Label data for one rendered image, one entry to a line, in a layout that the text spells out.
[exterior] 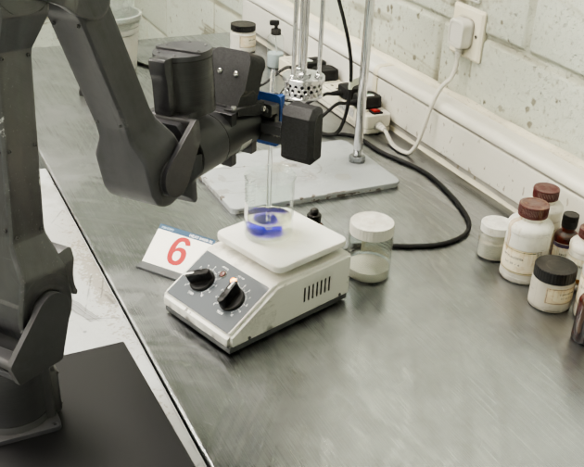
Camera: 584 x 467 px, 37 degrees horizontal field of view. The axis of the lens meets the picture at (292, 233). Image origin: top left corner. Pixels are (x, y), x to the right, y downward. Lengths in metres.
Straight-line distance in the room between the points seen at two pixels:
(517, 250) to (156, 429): 0.61
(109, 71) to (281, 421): 0.40
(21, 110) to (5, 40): 0.06
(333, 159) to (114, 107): 0.80
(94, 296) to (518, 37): 0.76
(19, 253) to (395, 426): 0.44
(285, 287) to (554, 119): 0.55
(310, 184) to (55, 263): 0.75
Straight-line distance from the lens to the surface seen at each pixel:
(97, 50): 0.74
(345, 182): 1.43
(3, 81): 0.67
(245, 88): 0.90
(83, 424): 0.77
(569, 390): 1.04
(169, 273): 1.17
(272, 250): 1.05
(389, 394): 0.98
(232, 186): 1.40
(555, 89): 1.38
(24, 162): 0.70
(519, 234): 1.19
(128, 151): 0.79
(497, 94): 1.49
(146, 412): 0.78
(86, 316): 1.10
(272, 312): 1.03
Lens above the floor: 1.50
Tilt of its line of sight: 28 degrees down
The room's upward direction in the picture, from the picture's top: 3 degrees clockwise
